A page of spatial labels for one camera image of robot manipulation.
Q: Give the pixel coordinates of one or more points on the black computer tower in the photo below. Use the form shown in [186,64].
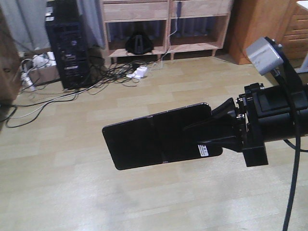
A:
[68,43]

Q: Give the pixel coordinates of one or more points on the wooden shelf desk unit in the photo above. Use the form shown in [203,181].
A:
[173,26]

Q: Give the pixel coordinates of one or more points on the wooden cabinet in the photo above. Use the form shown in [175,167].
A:
[281,20]

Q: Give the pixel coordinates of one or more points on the white power strip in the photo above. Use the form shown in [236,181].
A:
[138,73]

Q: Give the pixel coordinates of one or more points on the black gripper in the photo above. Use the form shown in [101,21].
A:
[268,119]

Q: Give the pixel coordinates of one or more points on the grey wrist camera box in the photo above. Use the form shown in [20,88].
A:
[263,55]

